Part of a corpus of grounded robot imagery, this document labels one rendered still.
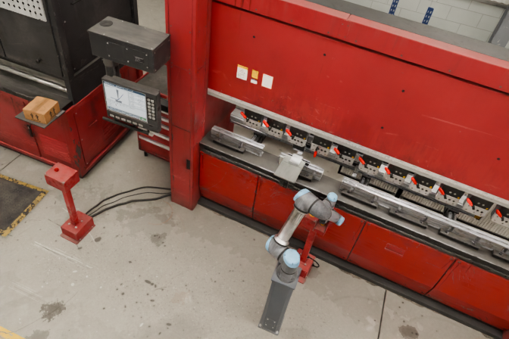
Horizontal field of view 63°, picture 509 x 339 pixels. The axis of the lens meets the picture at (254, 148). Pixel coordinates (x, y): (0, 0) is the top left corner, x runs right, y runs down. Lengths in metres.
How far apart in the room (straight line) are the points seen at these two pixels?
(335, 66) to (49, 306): 2.92
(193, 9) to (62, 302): 2.55
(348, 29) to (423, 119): 0.78
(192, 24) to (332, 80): 1.04
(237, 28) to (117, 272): 2.33
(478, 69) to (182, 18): 1.90
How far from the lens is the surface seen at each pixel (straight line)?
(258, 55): 3.09
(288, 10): 2.85
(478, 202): 3.39
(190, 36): 3.05
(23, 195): 4.72
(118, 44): 3.02
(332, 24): 2.78
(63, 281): 4.05
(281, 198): 3.71
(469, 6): 7.14
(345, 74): 2.92
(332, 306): 3.96
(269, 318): 3.55
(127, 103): 3.24
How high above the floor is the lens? 3.40
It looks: 43 degrees down
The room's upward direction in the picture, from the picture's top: 9 degrees clockwise
